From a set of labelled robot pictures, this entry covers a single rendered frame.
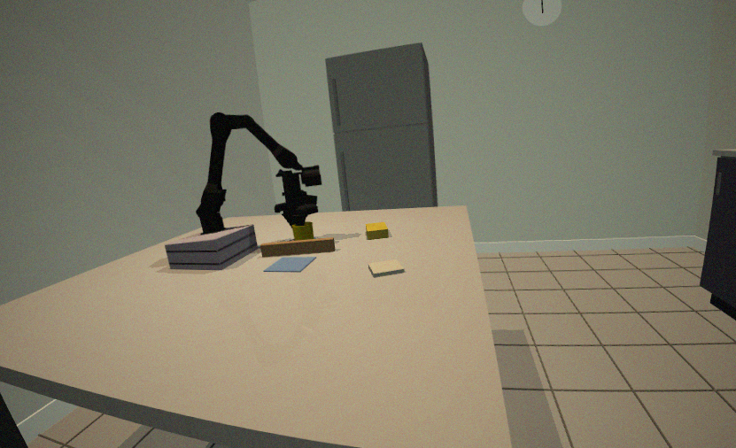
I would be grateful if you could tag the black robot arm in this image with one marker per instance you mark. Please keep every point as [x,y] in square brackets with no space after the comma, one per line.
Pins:
[214,196]

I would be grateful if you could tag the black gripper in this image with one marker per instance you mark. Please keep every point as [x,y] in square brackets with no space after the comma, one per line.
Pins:
[294,210]

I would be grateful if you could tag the beige flat block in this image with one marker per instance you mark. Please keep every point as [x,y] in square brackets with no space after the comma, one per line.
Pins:
[384,268]

